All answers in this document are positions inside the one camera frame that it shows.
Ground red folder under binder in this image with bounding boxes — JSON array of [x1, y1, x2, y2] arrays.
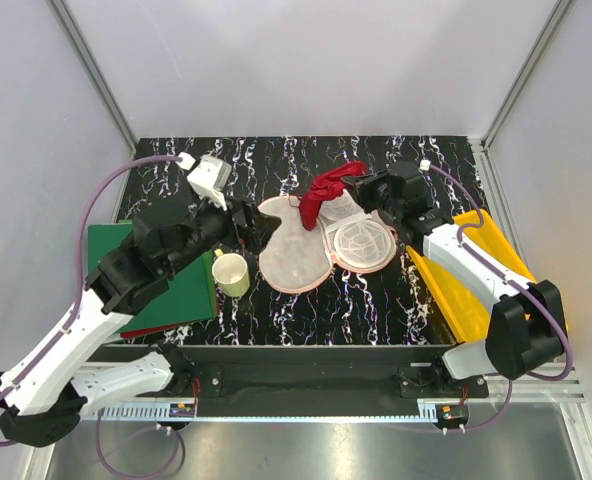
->
[[117, 296, 220, 340]]

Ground green binder folder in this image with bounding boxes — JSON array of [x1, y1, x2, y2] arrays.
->
[[87, 221, 216, 340]]

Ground aluminium rail frame front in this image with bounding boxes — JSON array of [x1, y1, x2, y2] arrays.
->
[[24, 359, 592, 479]]

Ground pink floral mesh laundry bag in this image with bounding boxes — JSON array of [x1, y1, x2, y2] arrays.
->
[[258, 192, 396, 294]]

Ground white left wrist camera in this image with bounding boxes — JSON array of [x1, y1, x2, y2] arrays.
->
[[187, 155, 232, 211]]

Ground cream ceramic mug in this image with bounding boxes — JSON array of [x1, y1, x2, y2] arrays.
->
[[211, 249, 250, 298]]

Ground red lace bra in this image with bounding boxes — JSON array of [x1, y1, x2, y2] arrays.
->
[[298, 161, 367, 231]]

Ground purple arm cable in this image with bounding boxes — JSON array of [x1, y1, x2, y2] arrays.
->
[[0, 153, 192, 479], [390, 160, 575, 435]]

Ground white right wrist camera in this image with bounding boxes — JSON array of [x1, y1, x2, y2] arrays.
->
[[419, 159, 431, 172]]

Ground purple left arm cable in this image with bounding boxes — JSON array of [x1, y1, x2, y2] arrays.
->
[[0, 153, 192, 479]]

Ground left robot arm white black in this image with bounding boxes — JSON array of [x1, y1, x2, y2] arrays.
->
[[0, 198, 281, 447]]

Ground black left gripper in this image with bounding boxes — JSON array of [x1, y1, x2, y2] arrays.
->
[[165, 188, 282, 276]]

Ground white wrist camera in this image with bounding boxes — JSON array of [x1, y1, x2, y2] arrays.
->
[[187, 155, 232, 211], [419, 159, 431, 172]]

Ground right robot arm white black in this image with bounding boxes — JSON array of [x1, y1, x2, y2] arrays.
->
[[342, 161, 573, 397]]

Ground yellow plastic tray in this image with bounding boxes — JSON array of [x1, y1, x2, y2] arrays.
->
[[407, 210, 535, 343]]

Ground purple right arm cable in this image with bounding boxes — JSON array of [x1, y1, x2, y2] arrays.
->
[[390, 160, 575, 435]]

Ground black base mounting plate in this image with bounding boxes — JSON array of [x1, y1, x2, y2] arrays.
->
[[105, 345, 505, 423]]

